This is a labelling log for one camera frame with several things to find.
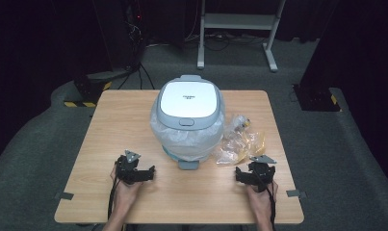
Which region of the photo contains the clear wrapper with yellow print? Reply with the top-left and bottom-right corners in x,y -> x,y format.
238,130 -> 267,163

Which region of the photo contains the person's right hand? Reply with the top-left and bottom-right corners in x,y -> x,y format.
246,180 -> 279,223

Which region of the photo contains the white plastic bin liner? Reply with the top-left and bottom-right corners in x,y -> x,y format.
149,105 -> 226,162

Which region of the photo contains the black floor cable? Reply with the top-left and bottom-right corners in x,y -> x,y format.
117,62 -> 156,91

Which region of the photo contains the grey pedal bin white lid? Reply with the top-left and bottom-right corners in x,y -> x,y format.
149,74 -> 226,170

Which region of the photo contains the black floor cables bundle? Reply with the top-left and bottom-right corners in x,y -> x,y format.
184,30 -> 268,53

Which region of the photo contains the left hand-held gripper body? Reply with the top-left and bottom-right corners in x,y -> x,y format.
115,149 -> 142,186

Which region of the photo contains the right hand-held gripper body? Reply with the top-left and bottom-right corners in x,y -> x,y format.
247,155 -> 278,193

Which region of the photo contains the grey tape piece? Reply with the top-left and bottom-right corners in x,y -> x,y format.
286,189 -> 308,198
55,191 -> 75,201

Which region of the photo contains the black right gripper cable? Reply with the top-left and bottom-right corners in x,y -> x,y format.
255,171 -> 278,231

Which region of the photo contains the dark equipment rack with wires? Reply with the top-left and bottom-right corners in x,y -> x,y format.
122,0 -> 148,70

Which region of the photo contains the white metal stand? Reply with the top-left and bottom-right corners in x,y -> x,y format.
196,0 -> 288,73

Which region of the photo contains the person's left hand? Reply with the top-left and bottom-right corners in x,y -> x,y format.
109,163 -> 143,219

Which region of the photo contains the black base with hazard stripes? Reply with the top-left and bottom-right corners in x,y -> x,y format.
64,70 -> 114,109
292,83 -> 343,113

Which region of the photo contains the clear plastic bag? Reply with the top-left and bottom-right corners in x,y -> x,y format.
213,136 -> 247,167

